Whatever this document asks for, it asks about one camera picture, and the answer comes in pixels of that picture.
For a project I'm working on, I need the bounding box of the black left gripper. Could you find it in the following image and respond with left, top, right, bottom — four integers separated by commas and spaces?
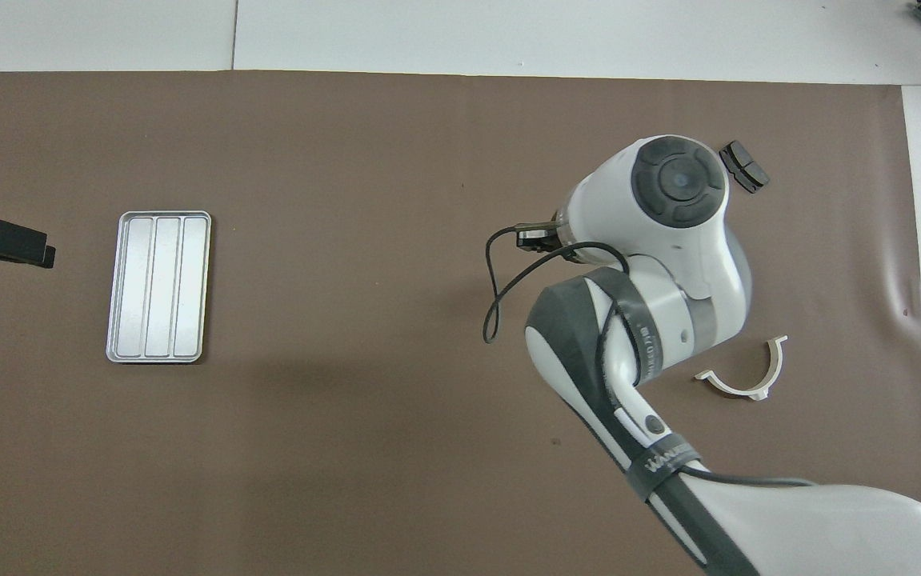
0, 218, 57, 268

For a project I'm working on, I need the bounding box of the white curved plastic clamp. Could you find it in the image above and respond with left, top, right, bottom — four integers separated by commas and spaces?
694, 334, 790, 402

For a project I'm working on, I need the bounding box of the dark grey brake pad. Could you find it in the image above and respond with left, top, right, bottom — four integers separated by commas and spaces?
720, 140, 771, 195

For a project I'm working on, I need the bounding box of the brown table mat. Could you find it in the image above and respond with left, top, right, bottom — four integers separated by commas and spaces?
0, 70, 921, 576

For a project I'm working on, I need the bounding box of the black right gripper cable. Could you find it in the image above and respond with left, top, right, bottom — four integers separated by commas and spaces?
483, 221, 819, 490

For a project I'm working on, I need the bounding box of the silver metal tray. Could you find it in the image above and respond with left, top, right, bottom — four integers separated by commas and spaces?
106, 210, 213, 365

